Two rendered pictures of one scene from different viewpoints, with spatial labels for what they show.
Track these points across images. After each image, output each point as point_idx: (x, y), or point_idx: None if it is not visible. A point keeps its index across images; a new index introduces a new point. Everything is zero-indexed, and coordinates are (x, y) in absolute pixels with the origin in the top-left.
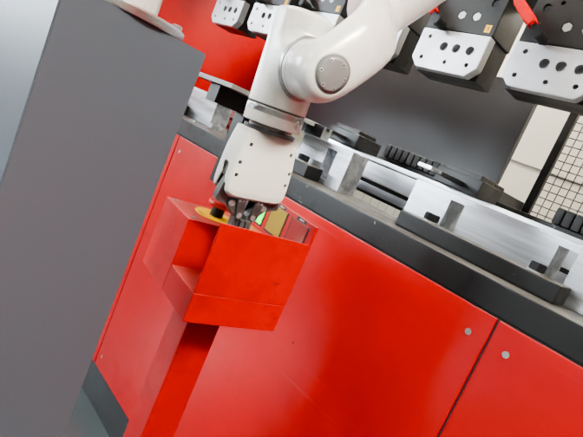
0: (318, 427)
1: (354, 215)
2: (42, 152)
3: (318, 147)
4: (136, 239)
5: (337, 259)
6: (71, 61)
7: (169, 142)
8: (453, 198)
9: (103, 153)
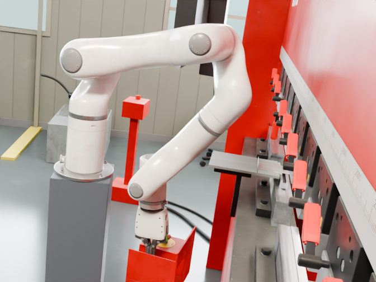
0: None
1: (233, 245)
2: (56, 225)
3: (273, 194)
4: (102, 253)
5: (228, 271)
6: (57, 198)
7: (103, 216)
8: (278, 240)
9: (77, 222)
